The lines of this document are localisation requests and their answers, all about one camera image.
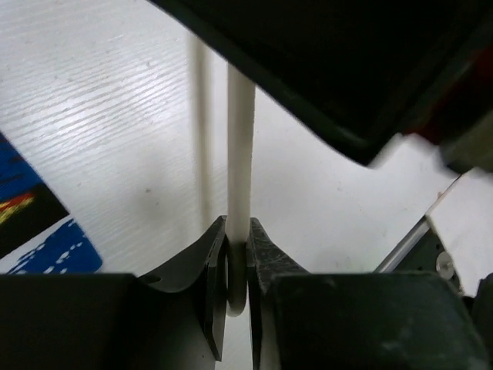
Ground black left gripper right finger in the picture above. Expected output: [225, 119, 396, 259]
[246, 217, 307, 369]

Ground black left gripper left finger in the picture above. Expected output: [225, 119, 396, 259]
[139, 216, 226, 362]

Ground blue white red patterned trousers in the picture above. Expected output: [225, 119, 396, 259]
[0, 136, 102, 274]

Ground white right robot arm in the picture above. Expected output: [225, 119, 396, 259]
[157, 0, 492, 173]

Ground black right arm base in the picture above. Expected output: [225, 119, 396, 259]
[375, 169, 492, 296]

